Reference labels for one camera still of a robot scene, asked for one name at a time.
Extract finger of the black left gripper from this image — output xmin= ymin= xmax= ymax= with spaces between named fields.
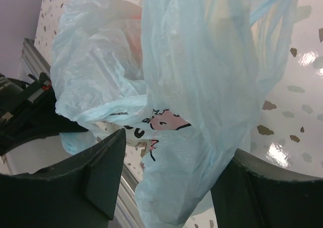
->
xmin=1 ymin=112 xmax=88 ymax=156

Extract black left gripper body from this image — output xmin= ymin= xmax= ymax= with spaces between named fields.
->
xmin=1 ymin=72 xmax=53 ymax=137

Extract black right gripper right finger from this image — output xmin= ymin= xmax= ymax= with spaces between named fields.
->
xmin=210 ymin=149 xmax=322 ymax=227

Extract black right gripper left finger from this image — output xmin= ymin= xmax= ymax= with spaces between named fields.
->
xmin=1 ymin=129 xmax=126 ymax=227

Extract light blue plastic bag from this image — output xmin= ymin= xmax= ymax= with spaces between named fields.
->
xmin=50 ymin=0 xmax=297 ymax=227

